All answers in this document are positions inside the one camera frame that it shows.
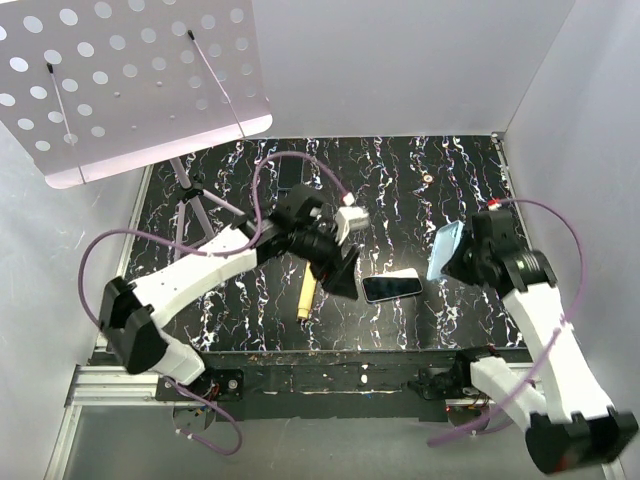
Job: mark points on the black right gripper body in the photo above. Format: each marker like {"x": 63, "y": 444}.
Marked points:
{"x": 475, "y": 252}

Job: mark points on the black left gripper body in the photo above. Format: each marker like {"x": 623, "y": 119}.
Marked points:
{"x": 322, "y": 257}

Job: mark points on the light blue phone case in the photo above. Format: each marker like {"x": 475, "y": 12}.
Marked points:
{"x": 445, "y": 243}

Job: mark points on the black smartphone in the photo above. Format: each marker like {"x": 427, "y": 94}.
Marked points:
{"x": 392, "y": 285}

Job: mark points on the spare phone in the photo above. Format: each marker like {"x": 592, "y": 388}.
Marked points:
{"x": 290, "y": 172}

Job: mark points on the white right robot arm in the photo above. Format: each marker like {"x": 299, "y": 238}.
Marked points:
{"x": 568, "y": 420}

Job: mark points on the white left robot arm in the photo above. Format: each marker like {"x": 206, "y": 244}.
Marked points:
{"x": 133, "y": 314}

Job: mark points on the white perforated music stand desk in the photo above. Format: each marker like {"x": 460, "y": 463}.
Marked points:
{"x": 92, "y": 89}

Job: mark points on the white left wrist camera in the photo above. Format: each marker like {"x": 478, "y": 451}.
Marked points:
{"x": 349, "y": 218}

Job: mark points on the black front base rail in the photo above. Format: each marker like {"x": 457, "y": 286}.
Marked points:
{"x": 339, "y": 384}

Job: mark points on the aluminium frame rail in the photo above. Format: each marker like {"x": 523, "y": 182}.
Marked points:
{"x": 101, "y": 386}

